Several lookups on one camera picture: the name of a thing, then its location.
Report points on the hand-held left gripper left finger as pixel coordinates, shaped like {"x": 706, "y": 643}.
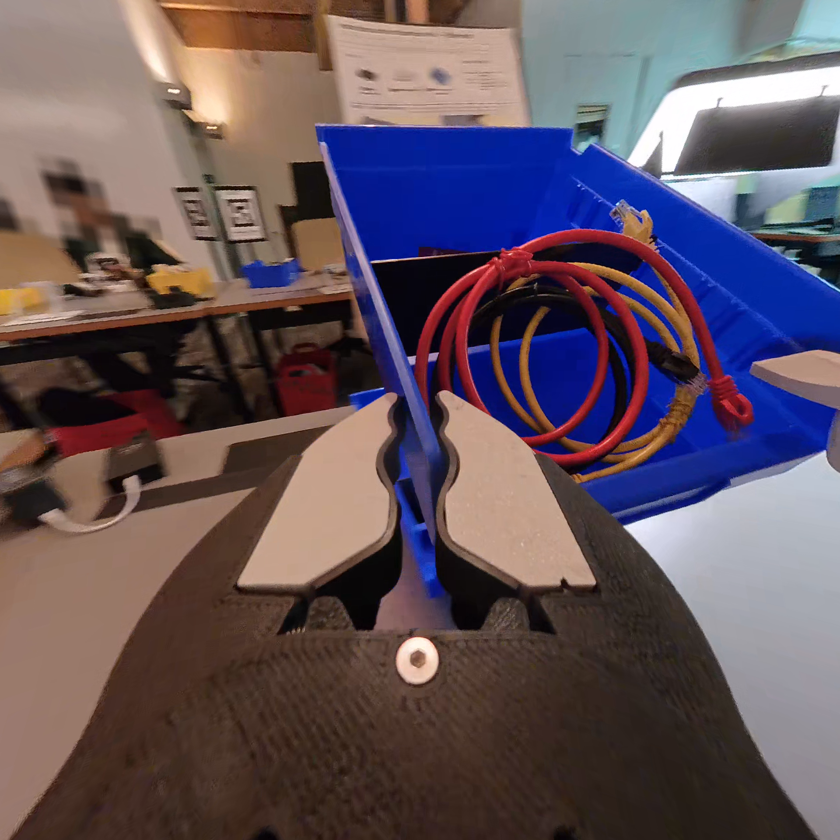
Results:
{"x": 321, "y": 518}

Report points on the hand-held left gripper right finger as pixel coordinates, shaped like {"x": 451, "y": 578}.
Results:
{"x": 512, "y": 518}

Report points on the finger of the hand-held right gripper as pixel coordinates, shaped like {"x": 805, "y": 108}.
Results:
{"x": 800, "y": 374}

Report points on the blue plastic bin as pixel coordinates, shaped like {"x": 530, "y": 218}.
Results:
{"x": 459, "y": 190}

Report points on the red bag black top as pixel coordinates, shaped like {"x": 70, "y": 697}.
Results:
{"x": 305, "y": 387}

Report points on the small black device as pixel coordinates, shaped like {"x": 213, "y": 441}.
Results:
{"x": 134, "y": 463}

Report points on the wooden table black legs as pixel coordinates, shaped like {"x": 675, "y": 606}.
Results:
{"x": 275, "y": 298}

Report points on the LED panel light on stand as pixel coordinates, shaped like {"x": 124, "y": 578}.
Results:
{"x": 754, "y": 134}

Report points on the small blue bin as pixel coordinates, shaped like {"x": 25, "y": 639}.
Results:
{"x": 269, "y": 275}

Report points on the cardboard box black flap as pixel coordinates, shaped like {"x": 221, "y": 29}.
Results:
{"x": 318, "y": 243}

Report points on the yellow plastic tray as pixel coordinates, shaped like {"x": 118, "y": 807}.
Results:
{"x": 177, "y": 282}

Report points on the framed marker print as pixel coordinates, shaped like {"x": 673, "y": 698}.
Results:
{"x": 195, "y": 213}
{"x": 239, "y": 213}

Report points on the clipboard with instruction sheet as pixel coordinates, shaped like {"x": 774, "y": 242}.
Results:
{"x": 426, "y": 72}

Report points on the wall lamp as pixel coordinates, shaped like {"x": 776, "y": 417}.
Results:
{"x": 211, "y": 128}
{"x": 177, "y": 95}

